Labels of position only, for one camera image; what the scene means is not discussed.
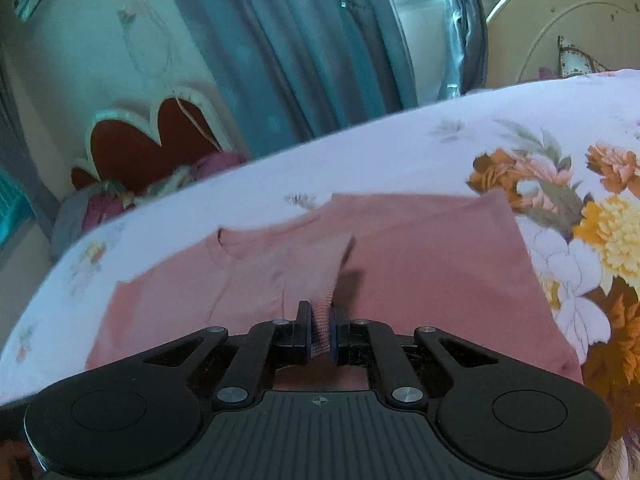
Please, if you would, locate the pink long-sleeve sweater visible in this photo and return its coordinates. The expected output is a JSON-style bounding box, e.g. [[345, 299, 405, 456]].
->
[[87, 192, 582, 380]]

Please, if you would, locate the pile of clothes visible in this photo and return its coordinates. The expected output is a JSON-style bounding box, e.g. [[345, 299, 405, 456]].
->
[[51, 153, 247, 261]]

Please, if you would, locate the red heart-shaped headboard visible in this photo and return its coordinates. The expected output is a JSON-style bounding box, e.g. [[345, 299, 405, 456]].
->
[[70, 86, 246, 195]]

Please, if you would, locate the floral white bed sheet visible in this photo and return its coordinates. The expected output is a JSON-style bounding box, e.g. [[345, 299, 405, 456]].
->
[[1, 70, 639, 479]]

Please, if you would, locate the teal window blind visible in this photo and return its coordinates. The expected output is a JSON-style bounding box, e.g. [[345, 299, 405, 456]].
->
[[0, 167, 35, 248]]

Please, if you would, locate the blue tied right curtain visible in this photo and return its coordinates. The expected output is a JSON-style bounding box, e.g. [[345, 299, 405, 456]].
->
[[438, 0, 488, 100]]

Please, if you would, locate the blue centre curtain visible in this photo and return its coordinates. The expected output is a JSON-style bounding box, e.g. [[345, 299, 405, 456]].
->
[[175, 0, 418, 156]]

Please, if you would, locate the grey left curtain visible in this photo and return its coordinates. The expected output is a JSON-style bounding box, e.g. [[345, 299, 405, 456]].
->
[[1, 58, 61, 238]]

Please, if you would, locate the white patterned pillow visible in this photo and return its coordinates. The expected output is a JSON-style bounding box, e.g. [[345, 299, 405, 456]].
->
[[558, 36, 608, 78]]

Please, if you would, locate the cream round headboard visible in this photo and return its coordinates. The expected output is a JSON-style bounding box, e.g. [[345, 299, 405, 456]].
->
[[486, 0, 639, 88]]

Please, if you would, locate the white hanging cable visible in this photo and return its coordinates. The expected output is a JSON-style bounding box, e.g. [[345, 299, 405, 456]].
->
[[117, 0, 222, 154]]

